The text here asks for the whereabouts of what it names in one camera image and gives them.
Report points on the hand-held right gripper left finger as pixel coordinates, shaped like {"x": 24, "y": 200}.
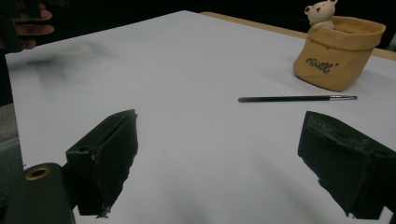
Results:
{"x": 106, "y": 161}

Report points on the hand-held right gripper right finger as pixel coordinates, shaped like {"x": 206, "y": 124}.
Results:
{"x": 345, "y": 161}

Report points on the black makeup brush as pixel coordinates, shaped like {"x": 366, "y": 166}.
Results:
{"x": 295, "y": 98}

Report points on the yellow fabric storage pouch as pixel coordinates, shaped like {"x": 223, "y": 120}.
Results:
{"x": 336, "y": 59}

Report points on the cream bear plush ornament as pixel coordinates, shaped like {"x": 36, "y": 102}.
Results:
{"x": 320, "y": 14}

